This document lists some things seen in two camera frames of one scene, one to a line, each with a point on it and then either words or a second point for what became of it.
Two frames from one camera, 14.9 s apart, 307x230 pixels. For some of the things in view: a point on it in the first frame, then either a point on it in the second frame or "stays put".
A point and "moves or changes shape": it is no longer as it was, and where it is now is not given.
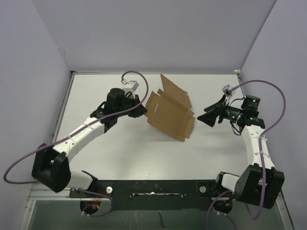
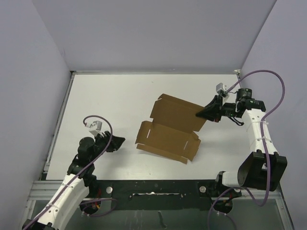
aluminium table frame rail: x=41 y=192 stays put
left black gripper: x=138 y=111 → x=115 y=143
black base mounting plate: x=154 y=195 stays put
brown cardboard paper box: x=169 y=110 moves or changes shape
